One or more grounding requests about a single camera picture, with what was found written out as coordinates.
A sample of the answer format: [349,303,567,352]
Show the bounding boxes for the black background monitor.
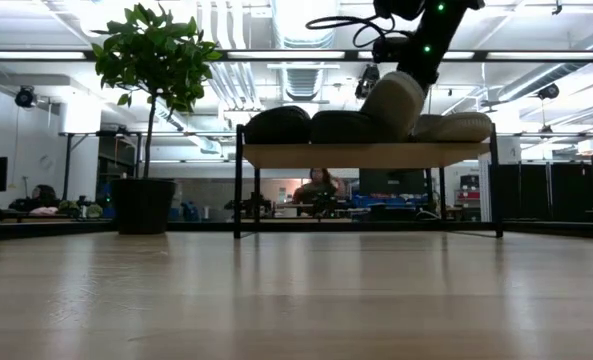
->
[358,168,427,197]

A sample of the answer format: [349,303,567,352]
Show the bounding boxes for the black metal background table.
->
[58,130,145,169]

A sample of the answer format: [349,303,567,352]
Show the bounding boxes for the wooden shelf black metal frame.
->
[233,122,505,240]

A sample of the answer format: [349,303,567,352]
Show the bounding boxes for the round black ceiling fixture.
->
[14,85,38,110]
[536,82,561,102]

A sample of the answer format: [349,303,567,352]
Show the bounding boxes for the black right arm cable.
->
[304,13,413,50]

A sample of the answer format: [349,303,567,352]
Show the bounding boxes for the grey rubber slide sandal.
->
[412,111,494,144]
[358,70,427,145]

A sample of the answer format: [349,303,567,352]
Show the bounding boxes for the black aluminium table frame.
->
[0,220,593,241]

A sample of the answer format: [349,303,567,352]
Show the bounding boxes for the green potted plant black pot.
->
[91,3,223,235]

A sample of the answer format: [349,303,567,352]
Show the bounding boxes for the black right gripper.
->
[398,49,441,96]

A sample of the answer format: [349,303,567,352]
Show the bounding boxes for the black partition panels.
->
[488,162,593,222]

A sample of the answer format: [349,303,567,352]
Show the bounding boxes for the blue storage bins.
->
[350,194,427,210]

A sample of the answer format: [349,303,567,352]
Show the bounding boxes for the black rubber slide sandal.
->
[309,110,377,145]
[244,105,313,146]

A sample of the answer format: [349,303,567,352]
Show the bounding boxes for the person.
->
[8,183,60,213]
[292,168,348,207]

